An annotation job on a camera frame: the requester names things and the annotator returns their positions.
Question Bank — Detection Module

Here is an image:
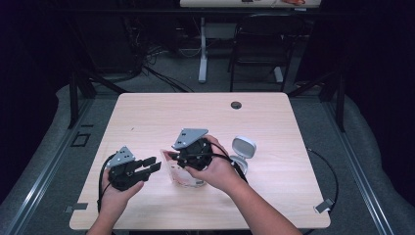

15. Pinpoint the black floor outlet frame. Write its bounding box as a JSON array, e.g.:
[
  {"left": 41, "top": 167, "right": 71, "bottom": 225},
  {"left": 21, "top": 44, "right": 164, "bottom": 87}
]
[{"left": 70, "top": 131, "right": 92, "bottom": 148}]

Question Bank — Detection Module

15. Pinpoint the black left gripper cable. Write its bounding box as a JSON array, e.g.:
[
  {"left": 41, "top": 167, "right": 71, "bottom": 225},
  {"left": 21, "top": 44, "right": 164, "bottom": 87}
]
[{"left": 97, "top": 152, "right": 118, "bottom": 213}]

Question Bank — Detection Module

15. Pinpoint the dark equipment cabinet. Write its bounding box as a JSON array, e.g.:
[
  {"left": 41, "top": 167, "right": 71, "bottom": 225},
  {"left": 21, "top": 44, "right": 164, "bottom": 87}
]
[{"left": 76, "top": 14, "right": 142, "bottom": 74}]

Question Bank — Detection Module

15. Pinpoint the black metal frame stand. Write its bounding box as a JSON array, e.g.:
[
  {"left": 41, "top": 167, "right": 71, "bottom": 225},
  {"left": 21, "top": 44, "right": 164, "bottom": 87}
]
[
  {"left": 67, "top": 70, "right": 128, "bottom": 130},
  {"left": 287, "top": 69, "right": 347, "bottom": 133}
]

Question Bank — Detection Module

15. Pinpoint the grey table edge clip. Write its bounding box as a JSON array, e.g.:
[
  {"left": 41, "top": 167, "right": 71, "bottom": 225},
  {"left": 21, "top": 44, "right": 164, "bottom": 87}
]
[
  {"left": 313, "top": 198, "right": 336, "bottom": 214},
  {"left": 64, "top": 202, "right": 89, "bottom": 214}
]

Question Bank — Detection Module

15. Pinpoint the white desk leg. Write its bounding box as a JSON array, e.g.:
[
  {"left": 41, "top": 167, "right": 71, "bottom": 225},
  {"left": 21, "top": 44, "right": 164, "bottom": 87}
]
[{"left": 198, "top": 16, "right": 209, "bottom": 84}]

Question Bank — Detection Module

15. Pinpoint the white desk foot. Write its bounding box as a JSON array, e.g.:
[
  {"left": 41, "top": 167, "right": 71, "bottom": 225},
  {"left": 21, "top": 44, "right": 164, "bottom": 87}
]
[{"left": 273, "top": 66, "right": 285, "bottom": 84}]

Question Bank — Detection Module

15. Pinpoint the person's left hand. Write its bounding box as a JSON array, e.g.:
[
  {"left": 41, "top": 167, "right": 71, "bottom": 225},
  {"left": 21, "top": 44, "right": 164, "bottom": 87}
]
[{"left": 99, "top": 178, "right": 145, "bottom": 217}]

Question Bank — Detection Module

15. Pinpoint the aluminium floor rail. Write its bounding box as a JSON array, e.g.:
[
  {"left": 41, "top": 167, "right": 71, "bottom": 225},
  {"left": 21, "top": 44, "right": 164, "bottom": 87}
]
[
  {"left": 321, "top": 97, "right": 396, "bottom": 235},
  {"left": 5, "top": 97, "right": 96, "bottom": 235}
]

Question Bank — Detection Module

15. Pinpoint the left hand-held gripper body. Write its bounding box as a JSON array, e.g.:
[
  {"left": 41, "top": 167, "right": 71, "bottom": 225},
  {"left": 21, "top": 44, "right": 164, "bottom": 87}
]
[{"left": 106, "top": 145, "right": 145, "bottom": 192}]

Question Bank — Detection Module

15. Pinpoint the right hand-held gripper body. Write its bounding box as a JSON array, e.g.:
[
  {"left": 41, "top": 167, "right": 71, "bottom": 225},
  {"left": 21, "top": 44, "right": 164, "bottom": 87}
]
[{"left": 171, "top": 127, "right": 214, "bottom": 171}]

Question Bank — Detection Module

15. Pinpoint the black folding chair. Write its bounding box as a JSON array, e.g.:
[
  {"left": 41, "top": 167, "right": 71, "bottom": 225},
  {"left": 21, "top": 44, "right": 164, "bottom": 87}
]
[{"left": 228, "top": 13, "right": 306, "bottom": 93}]

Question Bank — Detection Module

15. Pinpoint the red and white spouted pouch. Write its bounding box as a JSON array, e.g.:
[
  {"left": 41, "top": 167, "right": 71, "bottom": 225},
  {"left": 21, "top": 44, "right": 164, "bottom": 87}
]
[{"left": 160, "top": 149, "right": 208, "bottom": 189}]

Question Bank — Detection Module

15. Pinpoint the black floor cable bundle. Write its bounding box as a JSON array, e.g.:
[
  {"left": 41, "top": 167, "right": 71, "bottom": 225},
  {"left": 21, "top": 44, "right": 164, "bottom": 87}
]
[{"left": 141, "top": 63, "right": 196, "bottom": 94}]

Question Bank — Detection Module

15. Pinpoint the white container with hinged lid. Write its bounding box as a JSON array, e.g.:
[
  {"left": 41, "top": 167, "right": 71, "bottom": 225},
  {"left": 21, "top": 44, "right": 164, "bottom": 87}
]
[{"left": 229, "top": 135, "right": 257, "bottom": 176}]

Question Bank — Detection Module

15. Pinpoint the person's right hand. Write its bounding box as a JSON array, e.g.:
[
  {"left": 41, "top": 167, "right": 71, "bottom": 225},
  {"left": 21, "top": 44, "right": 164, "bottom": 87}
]
[{"left": 184, "top": 134, "right": 248, "bottom": 197}]

